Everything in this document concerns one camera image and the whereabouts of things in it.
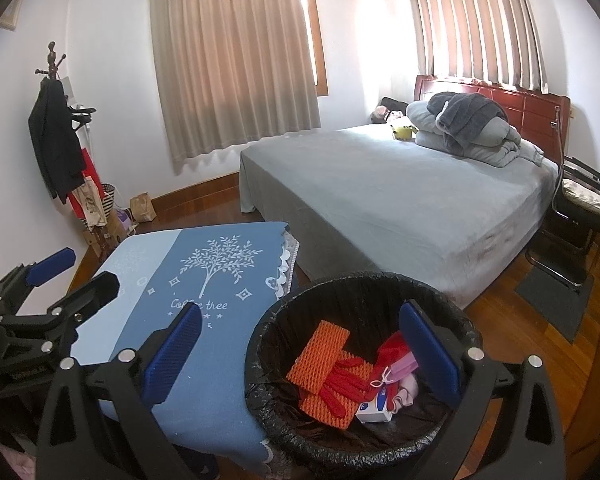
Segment bin with black liner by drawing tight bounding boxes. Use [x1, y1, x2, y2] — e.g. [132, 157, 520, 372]
[245, 271, 483, 478]

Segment black chair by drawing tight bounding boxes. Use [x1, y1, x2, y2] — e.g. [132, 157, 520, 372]
[525, 157, 600, 291]

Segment red wooden headboard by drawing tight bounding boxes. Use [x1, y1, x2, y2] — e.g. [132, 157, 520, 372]
[412, 75, 571, 161]

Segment red orange knitted cloth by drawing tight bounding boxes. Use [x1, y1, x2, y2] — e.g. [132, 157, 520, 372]
[286, 320, 351, 393]

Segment black jacket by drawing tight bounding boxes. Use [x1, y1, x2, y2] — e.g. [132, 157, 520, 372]
[28, 79, 87, 205]

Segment striped bag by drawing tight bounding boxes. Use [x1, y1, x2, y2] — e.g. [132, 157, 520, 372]
[97, 182, 118, 221]

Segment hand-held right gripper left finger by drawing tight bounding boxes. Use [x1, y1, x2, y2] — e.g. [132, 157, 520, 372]
[36, 304, 203, 480]

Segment black clothes hanger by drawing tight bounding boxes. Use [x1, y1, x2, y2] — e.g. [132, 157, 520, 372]
[67, 105, 97, 128]

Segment pink face mask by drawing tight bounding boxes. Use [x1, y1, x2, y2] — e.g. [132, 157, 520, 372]
[370, 352, 420, 388]

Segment wooden coat rack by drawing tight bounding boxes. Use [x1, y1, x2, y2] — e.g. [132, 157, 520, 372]
[34, 41, 131, 263]

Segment grey folded quilt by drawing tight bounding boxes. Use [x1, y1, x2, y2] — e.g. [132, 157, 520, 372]
[406, 100, 546, 168]

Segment blue tree-print tablecloth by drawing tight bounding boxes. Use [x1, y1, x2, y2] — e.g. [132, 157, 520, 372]
[70, 221, 301, 466]

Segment red garment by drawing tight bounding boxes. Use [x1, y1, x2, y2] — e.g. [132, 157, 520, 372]
[67, 147, 101, 221]

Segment white blue small box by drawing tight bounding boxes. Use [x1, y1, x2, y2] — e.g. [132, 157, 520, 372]
[356, 389, 393, 423]

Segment cream printed tote bag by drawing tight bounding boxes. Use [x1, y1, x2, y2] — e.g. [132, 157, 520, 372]
[75, 179, 110, 228]

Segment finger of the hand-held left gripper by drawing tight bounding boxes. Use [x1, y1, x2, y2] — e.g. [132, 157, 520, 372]
[0, 271, 121, 356]
[0, 247, 77, 311]

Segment framed picture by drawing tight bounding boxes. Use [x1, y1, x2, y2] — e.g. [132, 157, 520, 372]
[0, 0, 28, 31]

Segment beige pleated curtain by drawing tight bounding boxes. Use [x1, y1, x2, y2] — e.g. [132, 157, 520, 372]
[405, 0, 551, 93]
[147, 0, 323, 163]

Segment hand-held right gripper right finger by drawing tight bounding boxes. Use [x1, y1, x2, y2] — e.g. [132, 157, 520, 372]
[399, 301, 566, 480]

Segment orange foam net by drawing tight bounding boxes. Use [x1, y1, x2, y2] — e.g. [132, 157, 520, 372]
[300, 357, 377, 431]

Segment black bag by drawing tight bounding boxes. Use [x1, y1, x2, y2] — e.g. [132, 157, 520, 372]
[380, 96, 412, 116]

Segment brown paper bag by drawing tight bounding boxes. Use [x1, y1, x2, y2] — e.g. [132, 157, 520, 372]
[130, 192, 156, 223]

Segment dark grey blanket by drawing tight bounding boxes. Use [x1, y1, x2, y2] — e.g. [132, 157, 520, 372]
[426, 92, 510, 153]

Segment dark grey floor mat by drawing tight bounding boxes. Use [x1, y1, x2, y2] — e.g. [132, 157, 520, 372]
[514, 270, 596, 345]

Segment wooden window frame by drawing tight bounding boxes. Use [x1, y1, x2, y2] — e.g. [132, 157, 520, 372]
[300, 0, 330, 97]

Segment bed with grey sheet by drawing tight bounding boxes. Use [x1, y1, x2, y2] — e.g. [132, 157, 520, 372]
[239, 110, 561, 311]

